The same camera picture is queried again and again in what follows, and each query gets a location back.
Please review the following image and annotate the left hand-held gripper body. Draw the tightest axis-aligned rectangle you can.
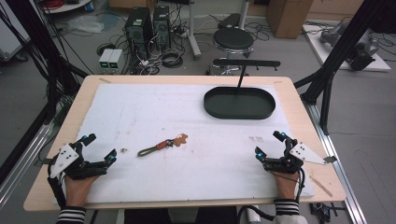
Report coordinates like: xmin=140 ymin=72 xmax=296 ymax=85
xmin=49 ymin=142 xmax=110 ymax=181

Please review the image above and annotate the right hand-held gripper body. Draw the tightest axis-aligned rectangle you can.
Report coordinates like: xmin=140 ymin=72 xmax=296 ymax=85
xmin=262 ymin=137 xmax=338 ymax=175

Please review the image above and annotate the black key rack with tray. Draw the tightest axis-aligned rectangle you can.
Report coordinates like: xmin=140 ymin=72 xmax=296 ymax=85
xmin=203 ymin=58 xmax=282 ymax=121

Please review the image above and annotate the brown bear keychain with strap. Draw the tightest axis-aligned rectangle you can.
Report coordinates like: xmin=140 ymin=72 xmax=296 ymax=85
xmin=136 ymin=133 xmax=190 ymax=159

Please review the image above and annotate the person's right hand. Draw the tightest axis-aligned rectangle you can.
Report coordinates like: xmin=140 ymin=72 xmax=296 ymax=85
xmin=273 ymin=170 xmax=302 ymax=202

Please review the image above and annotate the person's left hand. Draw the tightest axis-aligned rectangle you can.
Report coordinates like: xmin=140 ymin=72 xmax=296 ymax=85
xmin=64 ymin=173 xmax=101 ymax=208

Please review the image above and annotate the thin wooden stick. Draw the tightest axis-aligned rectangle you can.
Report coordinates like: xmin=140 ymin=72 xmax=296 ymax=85
xmin=308 ymin=175 xmax=334 ymax=198

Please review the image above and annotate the small black electronic device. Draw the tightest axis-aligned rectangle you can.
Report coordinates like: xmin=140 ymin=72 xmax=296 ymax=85
xmin=308 ymin=202 xmax=340 ymax=224

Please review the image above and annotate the white foam mat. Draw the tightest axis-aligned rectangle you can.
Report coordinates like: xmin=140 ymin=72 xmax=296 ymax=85
xmin=51 ymin=82 xmax=316 ymax=207

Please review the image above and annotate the white power supply unit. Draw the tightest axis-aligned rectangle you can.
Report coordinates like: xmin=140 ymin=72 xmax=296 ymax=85
xmin=98 ymin=48 xmax=114 ymax=75
xmin=107 ymin=49 xmax=124 ymax=75

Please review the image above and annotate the black round stool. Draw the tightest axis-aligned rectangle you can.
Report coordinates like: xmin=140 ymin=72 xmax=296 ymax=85
xmin=212 ymin=27 xmax=256 ymax=60

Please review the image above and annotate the white board with grey equipment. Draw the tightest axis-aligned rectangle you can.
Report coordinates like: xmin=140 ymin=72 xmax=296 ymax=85
xmin=302 ymin=21 xmax=392 ymax=73

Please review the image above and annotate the clear plastic bag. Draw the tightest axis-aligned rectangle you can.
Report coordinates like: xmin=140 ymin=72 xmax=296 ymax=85
xmin=65 ymin=14 xmax=106 ymax=35

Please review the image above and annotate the cardboard box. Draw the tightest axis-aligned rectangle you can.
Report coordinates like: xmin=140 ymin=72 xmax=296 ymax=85
xmin=265 ymin=0 xmax=315 ymax=40

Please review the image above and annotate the large black computer tower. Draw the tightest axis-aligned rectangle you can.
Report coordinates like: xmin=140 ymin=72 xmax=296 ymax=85
xmin=123 ymin=7 xmax=154 ymax=62

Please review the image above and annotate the slim black computer tower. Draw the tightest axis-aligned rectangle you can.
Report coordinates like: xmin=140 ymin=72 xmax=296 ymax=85
xmin=152 ymin=4 xmax=173 ymax=51

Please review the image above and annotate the white metal stand leg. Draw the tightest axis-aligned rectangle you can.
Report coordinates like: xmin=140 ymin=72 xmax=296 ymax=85
xmin=186 ymin=0 xmax=203 ymax=61

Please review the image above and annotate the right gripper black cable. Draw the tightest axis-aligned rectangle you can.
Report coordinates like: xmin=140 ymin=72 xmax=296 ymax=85
xmin=236 ymin=167 xmax=306 ymax=224

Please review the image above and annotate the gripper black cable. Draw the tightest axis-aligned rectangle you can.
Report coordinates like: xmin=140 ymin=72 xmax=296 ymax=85
xmin=46 ymin=154 xmax=69 ymax=210
xmin=236 ymin=167 xmax=306 ymax=224

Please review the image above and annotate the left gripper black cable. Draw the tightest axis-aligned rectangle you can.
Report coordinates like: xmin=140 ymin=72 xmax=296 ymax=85
xmin=46 ymin=154 xmax=69 ymax=210

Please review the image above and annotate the aluminium rail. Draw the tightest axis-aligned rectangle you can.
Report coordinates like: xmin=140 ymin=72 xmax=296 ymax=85
xmin=303 ymin=101 xmax=368 ymax=224
xmin=0 ymin=122 xmax=55 ymax=209

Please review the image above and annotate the black frame strut with cables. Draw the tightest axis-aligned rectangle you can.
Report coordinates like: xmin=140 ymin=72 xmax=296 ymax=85
xmin=0 ymin=0 xmax=92 ymax=125

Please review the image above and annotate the bundle of floor cables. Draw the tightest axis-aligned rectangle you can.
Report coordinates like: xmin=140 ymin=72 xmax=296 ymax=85
xmin=129 ymin=22 xmax=188 ymax=77

